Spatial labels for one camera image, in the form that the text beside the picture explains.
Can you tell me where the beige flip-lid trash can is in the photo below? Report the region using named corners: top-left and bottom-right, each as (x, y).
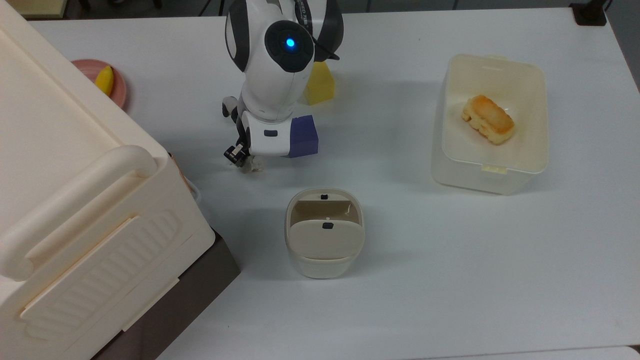
top-left (284, 188), bottom-right (366, 280)

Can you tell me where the pale yellow box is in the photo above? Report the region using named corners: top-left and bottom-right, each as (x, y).
top-left (7, 0), bottom-right (68, 20)

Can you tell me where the pink plate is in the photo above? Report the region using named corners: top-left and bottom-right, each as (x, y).
top-left (71, 59), bottom-right (128, 110)

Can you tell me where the yellow toy banana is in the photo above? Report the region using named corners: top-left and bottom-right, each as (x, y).
top-left (94, 65), bottom-right (115, 97)

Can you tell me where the white paper ball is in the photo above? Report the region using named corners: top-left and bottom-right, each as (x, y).
top-left (239, 156), bottom-right (267, 174)

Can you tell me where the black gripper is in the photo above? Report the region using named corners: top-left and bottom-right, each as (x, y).
top-left (223, 116), bottom-right (248, 167)

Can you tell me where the purple cube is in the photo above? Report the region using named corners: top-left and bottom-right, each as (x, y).
top-left (287, 115), bottom-right (319, 159)

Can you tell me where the orange toy bread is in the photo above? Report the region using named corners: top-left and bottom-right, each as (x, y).
top-left (461, 95), bottom-right (516, 146)

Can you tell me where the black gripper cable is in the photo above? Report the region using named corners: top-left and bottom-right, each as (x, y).
top-left (311, 37), bottom-right (342, 63)

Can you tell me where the yellow cube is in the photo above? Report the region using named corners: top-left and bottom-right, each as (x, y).
top-left (305, 61), bottom-right (336, 106)

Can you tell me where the black camera stand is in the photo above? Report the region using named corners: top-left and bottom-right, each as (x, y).
top-left (570, 0), bottom-right (608, 27)

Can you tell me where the cream open plastic bin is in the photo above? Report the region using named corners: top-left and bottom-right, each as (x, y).
top-left (431, 54), bottom-right (550, 196)

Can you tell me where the cream storage box with handles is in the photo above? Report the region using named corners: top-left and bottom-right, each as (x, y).
top-left (0, 0), bottom-right (217, 360)

